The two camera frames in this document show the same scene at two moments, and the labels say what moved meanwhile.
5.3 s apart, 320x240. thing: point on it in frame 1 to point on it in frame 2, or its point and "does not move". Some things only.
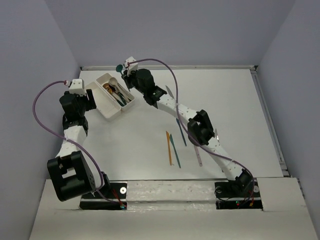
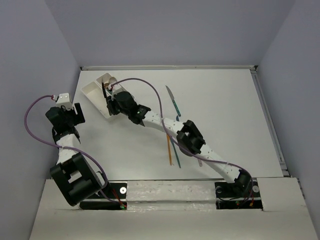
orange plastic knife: x=169 y=147 does not move
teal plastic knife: x=171 y=139 does not move
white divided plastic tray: x=105 y=106 does not move
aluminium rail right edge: x=255 y=73 does not move
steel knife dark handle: x=217 y=136 to x=103 y=90
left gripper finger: x=92 y=103 to x=80 y=118
